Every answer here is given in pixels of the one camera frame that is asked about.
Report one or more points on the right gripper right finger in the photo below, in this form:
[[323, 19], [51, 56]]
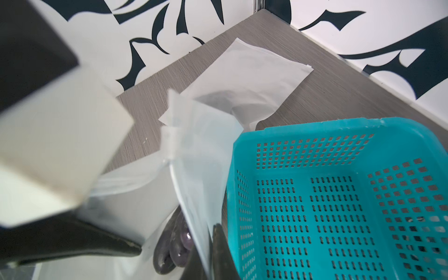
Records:
[[223, 265]]

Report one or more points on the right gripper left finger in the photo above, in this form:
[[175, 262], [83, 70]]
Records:
[[194, 269]]

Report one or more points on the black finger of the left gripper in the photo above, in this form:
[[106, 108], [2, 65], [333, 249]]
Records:
[[59, 237]]

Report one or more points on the translucent zip bag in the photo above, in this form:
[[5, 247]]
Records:
[[189, 171], [245, 85]]

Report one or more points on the teal plastic basket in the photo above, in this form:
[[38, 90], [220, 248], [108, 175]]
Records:
[[354, 199]]

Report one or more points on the dark eggplant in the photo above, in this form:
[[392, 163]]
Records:
[[162, 261], [181, 242]]

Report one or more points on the aluminium frame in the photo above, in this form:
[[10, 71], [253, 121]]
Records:
[[258, 5]]

